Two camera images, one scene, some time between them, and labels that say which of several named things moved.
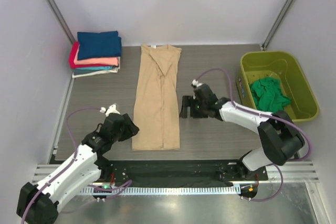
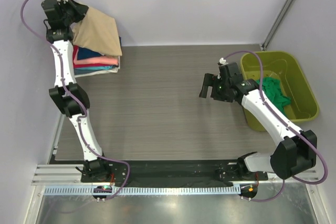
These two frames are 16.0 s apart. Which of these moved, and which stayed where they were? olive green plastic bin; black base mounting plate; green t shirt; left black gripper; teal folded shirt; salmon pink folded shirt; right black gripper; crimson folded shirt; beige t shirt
Moved: beige t shirt; right black gripper; left black gripper
Stayed: salmon pink folded shirt; crimson folded shirt; teal folded shirt; black base mounting plate; green t shirt; olive green plastic bin
